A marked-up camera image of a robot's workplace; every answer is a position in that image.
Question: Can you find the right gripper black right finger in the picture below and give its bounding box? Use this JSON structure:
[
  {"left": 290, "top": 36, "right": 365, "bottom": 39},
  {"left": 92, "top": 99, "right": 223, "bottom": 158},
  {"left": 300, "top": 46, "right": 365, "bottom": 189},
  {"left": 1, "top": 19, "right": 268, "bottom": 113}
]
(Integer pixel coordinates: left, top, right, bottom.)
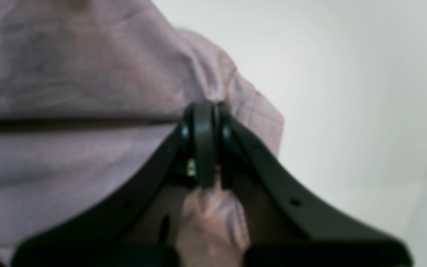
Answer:
[{"left": 215, "top": 104, "right": 413, "bottom": 267}]

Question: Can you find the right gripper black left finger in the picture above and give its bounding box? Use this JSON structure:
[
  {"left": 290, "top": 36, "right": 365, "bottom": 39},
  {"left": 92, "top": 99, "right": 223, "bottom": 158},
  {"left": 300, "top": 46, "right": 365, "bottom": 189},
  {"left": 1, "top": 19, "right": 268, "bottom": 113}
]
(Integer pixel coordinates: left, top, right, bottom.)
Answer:
[{"left": 11, "top": 103, "right": 216, "bottom": 267}]

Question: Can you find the mauve t-shirt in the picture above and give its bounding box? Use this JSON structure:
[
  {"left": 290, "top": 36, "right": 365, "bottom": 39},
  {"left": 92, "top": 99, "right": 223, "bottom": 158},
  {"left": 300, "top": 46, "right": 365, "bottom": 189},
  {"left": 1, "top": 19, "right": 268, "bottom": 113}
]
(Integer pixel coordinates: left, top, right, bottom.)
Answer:
[{"left": 0, "top": 0, "right": 284, "bottom": 267}]

